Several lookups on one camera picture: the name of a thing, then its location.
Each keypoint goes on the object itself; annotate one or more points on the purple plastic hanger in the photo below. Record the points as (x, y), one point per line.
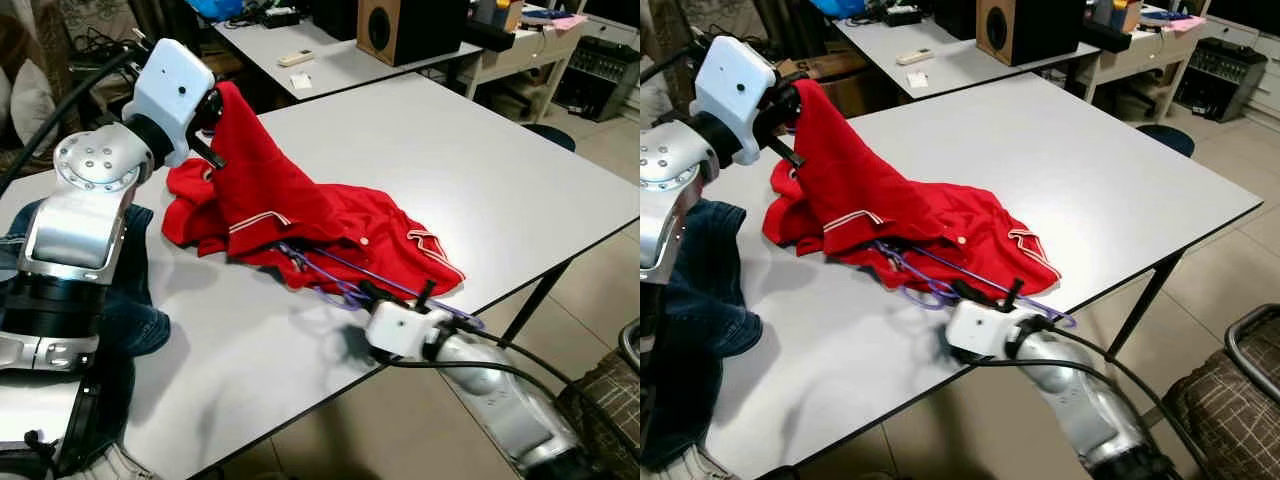
(950, 270)
(350, 268)

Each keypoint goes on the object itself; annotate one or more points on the red polo shirt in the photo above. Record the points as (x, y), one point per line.
(880, 200)
(280, 200)

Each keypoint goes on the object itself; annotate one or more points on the blue denim garment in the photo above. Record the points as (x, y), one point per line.
(135, 320)
(710, 320)

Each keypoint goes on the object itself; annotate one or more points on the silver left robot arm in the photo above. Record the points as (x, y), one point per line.
(665, 180)
(75, 230)

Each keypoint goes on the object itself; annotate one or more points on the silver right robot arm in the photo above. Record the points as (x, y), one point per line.
(500, 400)
(1080, 400)

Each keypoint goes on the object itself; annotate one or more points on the open brown cardboard box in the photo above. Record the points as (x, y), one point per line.
(835, 90)

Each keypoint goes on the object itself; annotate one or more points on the small white card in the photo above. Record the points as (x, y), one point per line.
(919, 80)
(301, 82)

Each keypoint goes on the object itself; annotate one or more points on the white remote control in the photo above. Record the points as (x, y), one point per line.
(296, 58)
(916, 56)

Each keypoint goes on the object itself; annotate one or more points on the blue plastic bag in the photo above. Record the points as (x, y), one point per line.
(840, 7)
(215, 8)

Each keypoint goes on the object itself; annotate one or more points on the black metal table leg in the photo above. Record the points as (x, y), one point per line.
(1146, 305)
(537, 303)

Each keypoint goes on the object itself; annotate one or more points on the grey pillow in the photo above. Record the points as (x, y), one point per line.
(32, 105)

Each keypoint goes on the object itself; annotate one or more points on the black audio mixer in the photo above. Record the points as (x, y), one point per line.
(1220, 78)
(595, 78)

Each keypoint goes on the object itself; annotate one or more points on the dark blue round stool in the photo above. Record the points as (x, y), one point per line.
(550, 138)
(1165, 140)

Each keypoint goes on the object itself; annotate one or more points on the wooden black speaker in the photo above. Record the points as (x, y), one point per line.
(1030, 32)
(410, 32)

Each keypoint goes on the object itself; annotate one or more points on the white side desk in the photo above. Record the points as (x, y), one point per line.
(1150, 48)
(530, 50)

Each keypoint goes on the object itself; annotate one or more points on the black soundbar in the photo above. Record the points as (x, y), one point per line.
(488, 37)
(1104, 38)

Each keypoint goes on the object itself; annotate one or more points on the desk organiser with pens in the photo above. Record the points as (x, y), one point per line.
(500, 15)
(1118, 15)

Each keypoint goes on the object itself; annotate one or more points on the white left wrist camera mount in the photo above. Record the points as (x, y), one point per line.
(170, 90)
(735, 90)

